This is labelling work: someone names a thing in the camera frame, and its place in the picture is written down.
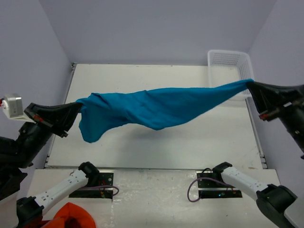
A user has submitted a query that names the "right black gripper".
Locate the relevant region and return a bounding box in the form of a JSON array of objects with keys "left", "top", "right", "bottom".
[{"left": 246, "top": 77, "right": 304, "bottom": 149}]

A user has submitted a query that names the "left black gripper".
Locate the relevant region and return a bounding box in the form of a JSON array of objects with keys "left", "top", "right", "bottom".
[{"left": 11, "top": 100, "right": 85, "bottom": 167}]

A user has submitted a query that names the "blue t shirt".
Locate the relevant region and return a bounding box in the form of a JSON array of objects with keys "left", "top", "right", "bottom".
[{"left": 76, "top": 79, "right": 252, "bottom": 143}]

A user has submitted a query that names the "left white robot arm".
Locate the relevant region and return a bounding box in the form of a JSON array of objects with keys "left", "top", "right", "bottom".
[{"left": 0, "top": 101, "right": 99, "bottom": 228}]

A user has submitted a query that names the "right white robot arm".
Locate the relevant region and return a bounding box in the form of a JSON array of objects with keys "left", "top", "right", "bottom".
[{"left": 212, "top": 82, "right": 304, "bottom": 228}]

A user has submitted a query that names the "white plastic basket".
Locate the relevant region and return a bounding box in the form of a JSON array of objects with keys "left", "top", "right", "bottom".
[{"left": 208, "top": 49, "right": 255, "bottom": 88}]

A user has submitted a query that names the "orange t shirt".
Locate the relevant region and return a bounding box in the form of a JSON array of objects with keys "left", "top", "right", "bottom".
[{"left": 48, "top": 202, "right": 97, "bottom": 228}]

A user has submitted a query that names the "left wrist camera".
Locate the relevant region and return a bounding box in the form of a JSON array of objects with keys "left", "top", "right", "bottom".
[{"left": 1, "top": 93, "right": 24, "bottom": 119}]

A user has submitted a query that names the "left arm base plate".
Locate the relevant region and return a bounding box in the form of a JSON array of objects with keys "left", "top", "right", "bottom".
[{"left": 68, "top": 170, "right": 117, "bottom": 200}]

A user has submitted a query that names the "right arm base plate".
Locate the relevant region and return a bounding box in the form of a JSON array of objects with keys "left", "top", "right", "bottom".
[{"left": 197, "top": 168, "right": 243, "bottom": 199}]

